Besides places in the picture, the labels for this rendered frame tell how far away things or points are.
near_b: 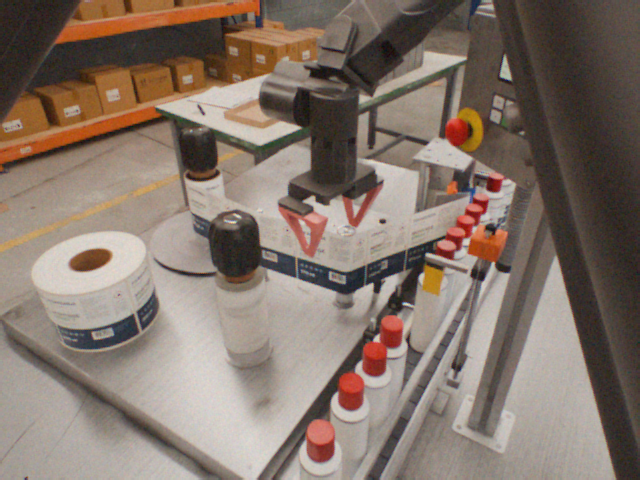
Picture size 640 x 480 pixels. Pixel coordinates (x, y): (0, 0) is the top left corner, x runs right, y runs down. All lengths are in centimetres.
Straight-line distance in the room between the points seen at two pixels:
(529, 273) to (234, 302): 45
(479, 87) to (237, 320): 52
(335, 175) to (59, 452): 66
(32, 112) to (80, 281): 342
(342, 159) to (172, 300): 63
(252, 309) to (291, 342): 16
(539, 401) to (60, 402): 88
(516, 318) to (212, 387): 52
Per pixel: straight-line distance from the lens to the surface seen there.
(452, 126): 68
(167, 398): 90
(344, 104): 54
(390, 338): 70
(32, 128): 434
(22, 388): 109
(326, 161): 56
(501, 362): 81
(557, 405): 101
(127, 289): 95
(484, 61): 67
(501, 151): 65
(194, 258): 117
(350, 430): 65
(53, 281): 98
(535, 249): 67
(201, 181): 113
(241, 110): 238
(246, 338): 86
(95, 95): 447
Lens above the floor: 157
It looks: 34 degrees down
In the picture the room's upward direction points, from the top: straight up
